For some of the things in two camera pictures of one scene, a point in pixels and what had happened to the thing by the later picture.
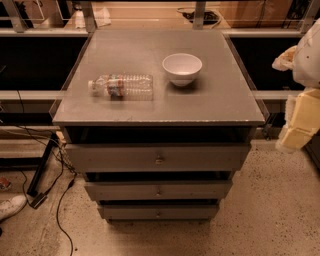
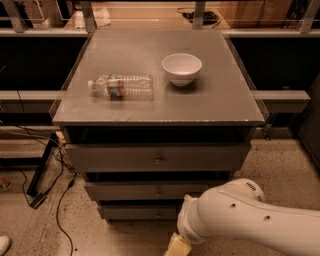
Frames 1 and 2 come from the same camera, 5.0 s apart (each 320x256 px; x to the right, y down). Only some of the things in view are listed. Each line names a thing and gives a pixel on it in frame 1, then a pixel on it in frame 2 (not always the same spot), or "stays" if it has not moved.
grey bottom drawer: (159, 212) stays
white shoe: (12, 206) to (4, 244)
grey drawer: (159, 190) stays
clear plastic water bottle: (123, 87) stays
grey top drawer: (158, 158) stays
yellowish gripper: (309, 65) to (188, 230)
